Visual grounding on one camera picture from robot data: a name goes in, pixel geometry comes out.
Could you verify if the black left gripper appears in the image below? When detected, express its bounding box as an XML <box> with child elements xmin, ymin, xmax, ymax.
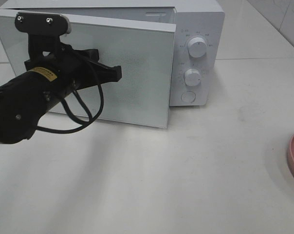
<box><xmin>24</xmin><ymin>34</ymin><xmax>122</xmax><ymax>90</ymax></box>

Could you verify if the white microwave door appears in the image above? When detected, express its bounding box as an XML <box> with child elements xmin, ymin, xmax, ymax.
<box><xmin>0</xmin><ymin>9</ymin><xmax>176</xmax><ymax>128</ymax></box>

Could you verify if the white timer knob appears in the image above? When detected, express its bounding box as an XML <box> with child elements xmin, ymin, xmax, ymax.
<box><xmin>184</xmin><ymin>68</ymin><xmax>202</xmax><ymax>87</ymax></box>

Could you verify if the round white door button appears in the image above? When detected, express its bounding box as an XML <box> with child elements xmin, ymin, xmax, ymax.
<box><xmin>181</xmin><ymin>91</ymin><xmax>196</xmax><ymax>103</ymax></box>

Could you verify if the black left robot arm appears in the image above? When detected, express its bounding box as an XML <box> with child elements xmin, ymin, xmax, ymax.
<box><xmin>0</xmin><ymin>35</ymin><xmax>122</xmax><ymax>144</ymax></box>

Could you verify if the white microwave oven body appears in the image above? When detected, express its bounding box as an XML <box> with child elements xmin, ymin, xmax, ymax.
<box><xmin>0</xmin><ymin>0</ymin><xmax>225</xmax><ymax>106</ymax></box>

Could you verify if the upper white power knob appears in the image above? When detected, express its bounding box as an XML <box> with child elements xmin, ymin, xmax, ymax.
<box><xmin>187</xmin><ymin>36</ymin><xmax>207</xmax><ymax>58</ymax></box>

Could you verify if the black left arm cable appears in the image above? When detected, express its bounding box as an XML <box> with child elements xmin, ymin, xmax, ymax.
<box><xmin>36</xmin><ymin>52</ymin><xmax>105</xmax><ymax>134</ymax></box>

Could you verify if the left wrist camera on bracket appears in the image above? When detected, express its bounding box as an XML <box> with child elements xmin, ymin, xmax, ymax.
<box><xmin>15</xmin><ymin>12</ymin><xmax>71</xmax><ymax>37</ymax></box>

